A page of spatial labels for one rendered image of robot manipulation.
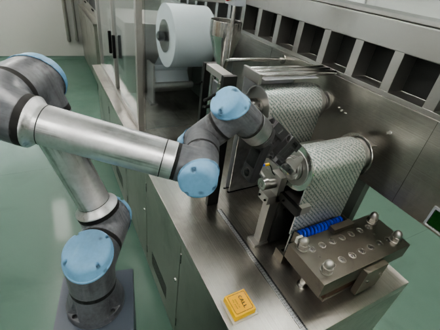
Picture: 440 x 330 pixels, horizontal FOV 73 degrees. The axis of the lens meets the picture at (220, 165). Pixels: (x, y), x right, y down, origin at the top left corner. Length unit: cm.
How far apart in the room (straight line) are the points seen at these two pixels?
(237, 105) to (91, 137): 28
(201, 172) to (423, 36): 77
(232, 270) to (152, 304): 104
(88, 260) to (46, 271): 150
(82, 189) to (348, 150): 77
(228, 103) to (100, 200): 43
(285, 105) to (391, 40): 37
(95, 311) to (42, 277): 137
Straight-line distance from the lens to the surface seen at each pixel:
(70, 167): 79
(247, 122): 65
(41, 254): 238
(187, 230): 114
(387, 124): 112
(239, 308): 95
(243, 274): 105
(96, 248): 80
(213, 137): 64
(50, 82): 74
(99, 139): 57
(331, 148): 97
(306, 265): 97
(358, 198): 125
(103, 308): 91
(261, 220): 107
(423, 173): 109
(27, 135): 61
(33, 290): 222
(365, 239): 114
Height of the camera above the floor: 173
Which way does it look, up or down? 33 degrees down
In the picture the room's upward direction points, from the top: 9 degrees clockwise
